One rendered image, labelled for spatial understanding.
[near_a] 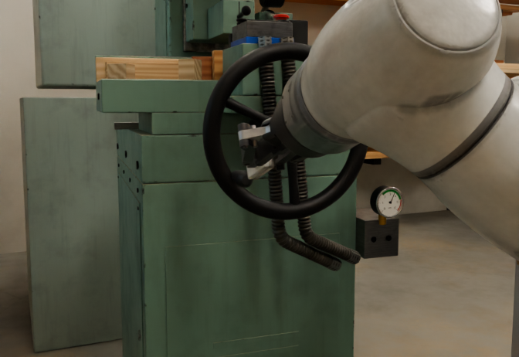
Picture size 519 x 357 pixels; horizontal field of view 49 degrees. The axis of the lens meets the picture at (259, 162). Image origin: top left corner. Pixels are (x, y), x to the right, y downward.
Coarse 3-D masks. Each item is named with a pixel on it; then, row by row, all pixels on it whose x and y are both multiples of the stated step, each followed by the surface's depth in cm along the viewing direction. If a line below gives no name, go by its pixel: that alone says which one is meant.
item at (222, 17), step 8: (224, 0) 116; (232, 0) 117; (240, 0) 117; (216, 8) 121; (224, 8) 116; (232, 8) 117; (240, 8) 117; (208, 16) 129; (216, 16) 121; (224, 16) 117; (232, 16) 117; (248, 16) 118; (208, 24) 129; (216, 24) 122; (224, 24) 117; (232, 24) 117; (208, 32) 129; (216, 32) 122; (224, 32) 117; (224, 40) 131
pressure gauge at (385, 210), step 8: (376, 192) 113; (384, 192) 112; (392, 192) 113; (400, 192) 113; (376, 200) 112; (384, 200) 113; (392, 200) 113; (400, 200) 114; (376, 208) 112; (384, 208) 113; (392, 208) 113; (400, 208) 114; (384, 216) 113; (392, 216) 113; (384, 224) 115
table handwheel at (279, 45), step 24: (264, 48) 89; (288, 48) 90; (240, 72) 88; (216, 96) 87; (216, 120) 87; (264, 120) 90; (216, 144) 88; (360, 144) 96; (216, 168) 88; (288, 168) 93; (360, 168) 96; (240, 192) 90; (336, 192) 95; (264, 216) 92; (288, 216) 93
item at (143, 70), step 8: (136, 64) 116; (144, 64) 116; (152, 64) 117; (160, 64) 117; (168, 64) 118; (176, 64) 118; (136, 72) 116; (144, 72) 117; (152, 72) 117; (160, 72) 118; (168, 72) 118; (176, 72) 119
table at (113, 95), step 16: (112, 80) 100; (128, 80) 101; (144, 80) 102; (160, 80) 102; (176, 80) 103; (192, 80) 104; (208, 80) 105; (112, 96) 100; (128, 96) 101; (144, 96) 102; (160, 96) 103; (176, 96) 104; (192, 96) 105; (208, 96) 106; (240, 96) 98; (256, 96) 99; (112, 112) 100; (128, 112) 101; (144, 112) 102; (160, 112) 103; (176, 112) 104; (192, 112) 105; (224, 112) 102
